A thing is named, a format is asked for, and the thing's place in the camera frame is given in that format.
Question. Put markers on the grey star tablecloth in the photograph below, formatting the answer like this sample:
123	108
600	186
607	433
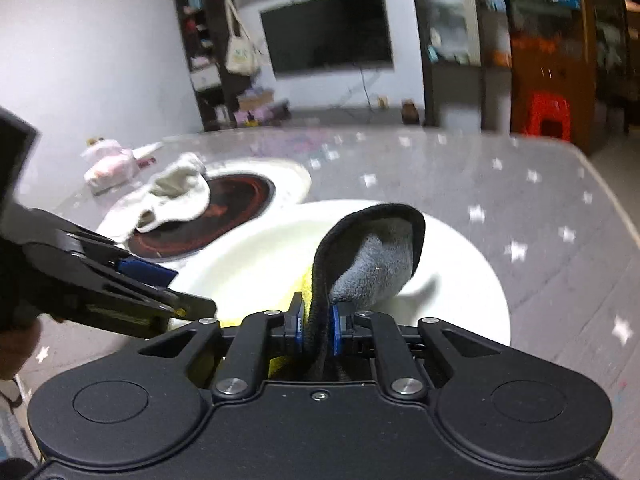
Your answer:
550	220

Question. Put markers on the yellow grey cleaning cloth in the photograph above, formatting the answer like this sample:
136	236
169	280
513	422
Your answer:
372	265

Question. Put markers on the wooden cabinet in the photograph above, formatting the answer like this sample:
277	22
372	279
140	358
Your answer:
550	60

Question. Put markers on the pink tissue pack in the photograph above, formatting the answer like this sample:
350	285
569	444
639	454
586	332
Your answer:
110	165

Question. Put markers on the wall power outlet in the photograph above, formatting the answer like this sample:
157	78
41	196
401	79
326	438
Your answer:
383	102

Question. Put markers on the black round induction cooktop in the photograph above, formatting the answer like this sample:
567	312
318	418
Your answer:
235	195

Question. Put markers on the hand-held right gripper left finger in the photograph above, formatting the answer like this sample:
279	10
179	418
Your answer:
296	324

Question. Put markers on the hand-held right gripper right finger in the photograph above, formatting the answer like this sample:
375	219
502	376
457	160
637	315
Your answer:
337	327

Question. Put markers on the red and white plate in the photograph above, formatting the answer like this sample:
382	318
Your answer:
295	180

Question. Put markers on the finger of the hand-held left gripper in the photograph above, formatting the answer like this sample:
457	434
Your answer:
145	269
150	307

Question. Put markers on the dark open shelf unit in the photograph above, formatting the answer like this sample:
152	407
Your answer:
202	60

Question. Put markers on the red plastic stool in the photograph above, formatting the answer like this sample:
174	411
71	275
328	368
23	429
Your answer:
547	115

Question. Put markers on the stack of cardboard boxes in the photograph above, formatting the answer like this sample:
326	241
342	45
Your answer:
262	107

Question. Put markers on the wall television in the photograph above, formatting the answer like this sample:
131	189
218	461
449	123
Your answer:
325	32

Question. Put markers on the glass door cabinet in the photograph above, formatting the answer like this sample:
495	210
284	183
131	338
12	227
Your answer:
450	45

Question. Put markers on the cream tote bag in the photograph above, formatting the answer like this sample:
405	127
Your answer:
241	52

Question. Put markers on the person's left hand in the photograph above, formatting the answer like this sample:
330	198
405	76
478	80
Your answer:
17	352

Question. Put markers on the grey white towel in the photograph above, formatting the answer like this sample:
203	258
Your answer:
175	200

